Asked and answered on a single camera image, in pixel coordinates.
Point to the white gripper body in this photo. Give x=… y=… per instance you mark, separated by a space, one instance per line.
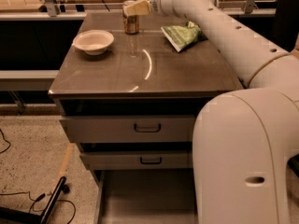
x=155 y=3

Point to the white bowl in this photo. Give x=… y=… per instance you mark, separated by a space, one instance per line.
x=93 y=42

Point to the grey drawer cabinet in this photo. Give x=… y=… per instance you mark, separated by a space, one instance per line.
x=139 y=75

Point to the black chair base leg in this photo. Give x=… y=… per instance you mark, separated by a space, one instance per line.
x=11 y=216

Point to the orange soda can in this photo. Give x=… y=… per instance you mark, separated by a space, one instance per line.
x=130 y=23

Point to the top grey drawer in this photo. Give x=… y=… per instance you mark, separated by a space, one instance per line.
x=128 y=129

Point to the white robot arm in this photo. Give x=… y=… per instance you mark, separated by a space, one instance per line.
x=242 y=140

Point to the grey drawer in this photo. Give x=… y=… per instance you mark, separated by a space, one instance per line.
x=128 y=129
x=136 y=160

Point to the black office chair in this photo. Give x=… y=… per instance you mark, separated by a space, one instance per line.
x=286 y=24

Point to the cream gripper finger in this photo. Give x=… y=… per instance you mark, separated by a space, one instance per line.
x=136 y=8

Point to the bottom open drawer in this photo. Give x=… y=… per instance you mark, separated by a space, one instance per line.
x=157 y=196

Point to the green chip bag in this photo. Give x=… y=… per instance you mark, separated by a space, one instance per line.
x=180 y=37

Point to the middle grey drawer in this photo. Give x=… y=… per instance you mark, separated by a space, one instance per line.
x=136 y=160

